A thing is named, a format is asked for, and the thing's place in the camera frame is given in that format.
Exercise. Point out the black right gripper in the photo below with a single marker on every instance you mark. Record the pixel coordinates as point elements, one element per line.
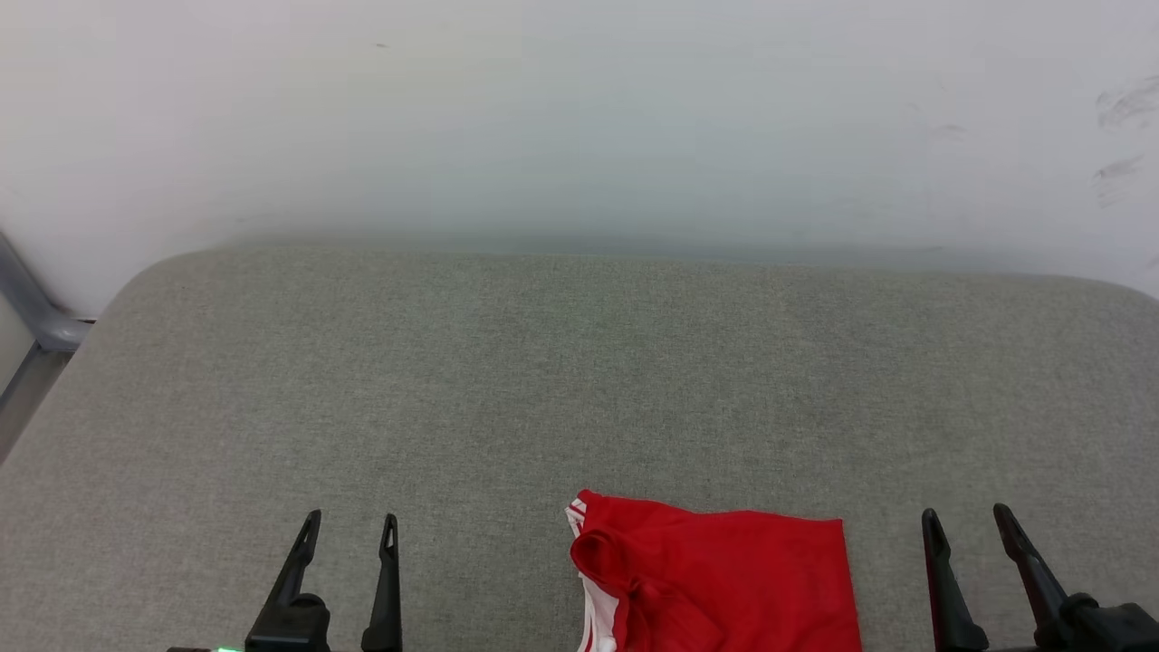
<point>1132,629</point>

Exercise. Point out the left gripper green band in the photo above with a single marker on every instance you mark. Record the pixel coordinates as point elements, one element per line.
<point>217,648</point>

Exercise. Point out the red and white garment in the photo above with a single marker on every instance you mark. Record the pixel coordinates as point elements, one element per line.
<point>724,580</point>

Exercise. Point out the grey metal frame rail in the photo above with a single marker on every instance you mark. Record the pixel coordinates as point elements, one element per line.
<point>36,321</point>

